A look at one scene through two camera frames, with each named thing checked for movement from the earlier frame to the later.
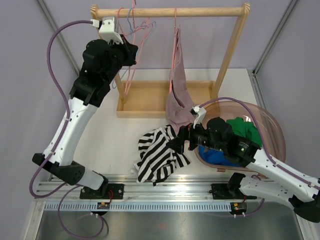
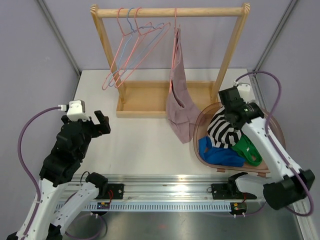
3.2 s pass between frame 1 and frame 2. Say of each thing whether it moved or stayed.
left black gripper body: moved
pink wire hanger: moved
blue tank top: stayed
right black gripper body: moved
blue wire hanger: moved
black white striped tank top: moved
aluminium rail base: stayed
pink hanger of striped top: moved
